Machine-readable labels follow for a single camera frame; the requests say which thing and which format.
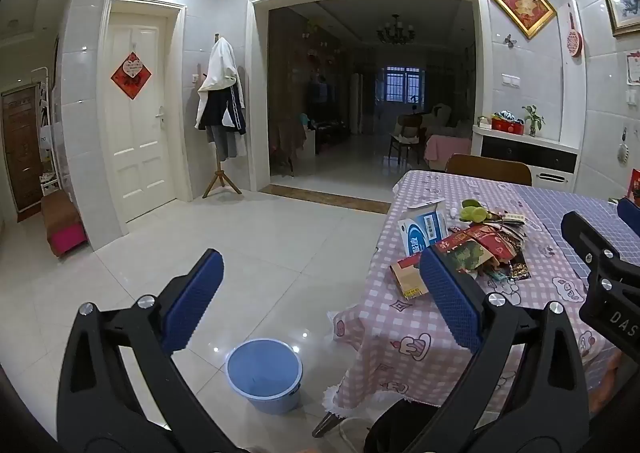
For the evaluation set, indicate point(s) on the brown carton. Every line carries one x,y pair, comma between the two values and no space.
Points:
407,278

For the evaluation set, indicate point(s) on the wall socket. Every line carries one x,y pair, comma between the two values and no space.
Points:
632,95

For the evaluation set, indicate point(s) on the brown draped chair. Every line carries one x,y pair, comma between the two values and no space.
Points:
287,138

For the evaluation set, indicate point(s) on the grey checked tablecloth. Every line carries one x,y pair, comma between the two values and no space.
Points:
550,205

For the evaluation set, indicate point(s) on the navy striped jacket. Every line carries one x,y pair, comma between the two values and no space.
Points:
225,108

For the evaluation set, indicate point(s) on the black white printed wrapper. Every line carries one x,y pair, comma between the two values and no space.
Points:
513,218

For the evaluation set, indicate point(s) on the black chandelier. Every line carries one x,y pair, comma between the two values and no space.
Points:
396,31

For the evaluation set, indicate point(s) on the white hanging bag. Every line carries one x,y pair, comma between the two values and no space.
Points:
46,138

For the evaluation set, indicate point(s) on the teal toy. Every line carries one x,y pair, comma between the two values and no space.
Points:
302,119

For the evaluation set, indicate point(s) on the white and blue carton box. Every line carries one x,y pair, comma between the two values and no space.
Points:
422,233

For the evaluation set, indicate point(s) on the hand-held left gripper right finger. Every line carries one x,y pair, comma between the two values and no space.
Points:
450,303

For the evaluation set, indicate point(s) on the double wall switch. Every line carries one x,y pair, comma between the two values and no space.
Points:
511,80

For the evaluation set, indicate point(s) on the white jacket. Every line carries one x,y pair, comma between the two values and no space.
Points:
220,65

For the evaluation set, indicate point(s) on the red diamond door decoration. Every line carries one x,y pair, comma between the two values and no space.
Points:
131,75

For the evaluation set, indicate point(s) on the round red wall ornament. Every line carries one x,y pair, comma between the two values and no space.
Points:
574,40

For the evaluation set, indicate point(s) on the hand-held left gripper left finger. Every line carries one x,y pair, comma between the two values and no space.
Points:
192,300

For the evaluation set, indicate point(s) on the white tissue box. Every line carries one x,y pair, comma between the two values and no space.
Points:
482,121

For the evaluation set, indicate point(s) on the carved brown wooden door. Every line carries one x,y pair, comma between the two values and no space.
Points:
22,148

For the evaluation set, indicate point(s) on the person's right forearm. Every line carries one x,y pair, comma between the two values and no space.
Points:
615,378

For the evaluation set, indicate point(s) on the potted green plant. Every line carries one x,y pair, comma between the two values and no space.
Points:
533,119

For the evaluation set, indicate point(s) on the wall paper certificate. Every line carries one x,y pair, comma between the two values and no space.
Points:
633,65

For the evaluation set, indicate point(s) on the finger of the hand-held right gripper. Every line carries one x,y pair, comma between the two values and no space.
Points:
580,233
629,213

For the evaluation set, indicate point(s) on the red gift box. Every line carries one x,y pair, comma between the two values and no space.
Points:
635,185

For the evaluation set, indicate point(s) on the brown and pink stool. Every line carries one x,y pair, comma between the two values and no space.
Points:
62,225

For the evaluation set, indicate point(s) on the white standing air conditioner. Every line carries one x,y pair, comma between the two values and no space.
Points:
356,103

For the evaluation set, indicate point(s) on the white and black sideboard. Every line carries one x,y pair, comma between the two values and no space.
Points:
530,153

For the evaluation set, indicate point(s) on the living room wooden chair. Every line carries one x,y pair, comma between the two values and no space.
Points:
407,133

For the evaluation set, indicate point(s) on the wooden coat rack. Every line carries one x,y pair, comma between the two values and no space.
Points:
222,178

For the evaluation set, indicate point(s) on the pink sofa cover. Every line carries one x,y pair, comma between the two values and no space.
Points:
445,148

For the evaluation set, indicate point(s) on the butterfly wall sticker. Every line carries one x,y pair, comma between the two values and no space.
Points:
510,39

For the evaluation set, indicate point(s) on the grey garment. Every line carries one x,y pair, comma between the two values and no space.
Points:
227,143

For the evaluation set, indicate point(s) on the barred window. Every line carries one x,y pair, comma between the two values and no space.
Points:
405,83

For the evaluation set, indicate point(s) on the pink checked cartoon tablecloth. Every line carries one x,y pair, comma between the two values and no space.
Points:
400,333

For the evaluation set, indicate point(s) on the red snack packet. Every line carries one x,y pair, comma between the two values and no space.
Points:
465,243

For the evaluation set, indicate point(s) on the white shelf rack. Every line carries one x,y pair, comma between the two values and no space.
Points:
50,168

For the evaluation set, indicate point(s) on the white cushion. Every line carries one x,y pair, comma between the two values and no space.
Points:
440,115

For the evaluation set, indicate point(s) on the wooden dining chair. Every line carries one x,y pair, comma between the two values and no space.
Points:
487,170

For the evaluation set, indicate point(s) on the white hanging brush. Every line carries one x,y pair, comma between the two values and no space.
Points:
622,150

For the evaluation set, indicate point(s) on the red box with items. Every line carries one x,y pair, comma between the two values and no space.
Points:
507,124

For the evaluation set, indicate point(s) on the white panel door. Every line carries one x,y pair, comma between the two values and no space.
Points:
137,123

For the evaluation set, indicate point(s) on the red picture in gold frame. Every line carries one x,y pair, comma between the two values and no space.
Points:
521,3

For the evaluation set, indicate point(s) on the television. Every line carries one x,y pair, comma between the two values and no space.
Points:
317,93

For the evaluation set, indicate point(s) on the blue plastic bucket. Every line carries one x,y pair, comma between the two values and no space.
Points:
264,373

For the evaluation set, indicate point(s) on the small white bottle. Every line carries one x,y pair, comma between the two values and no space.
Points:
452,212

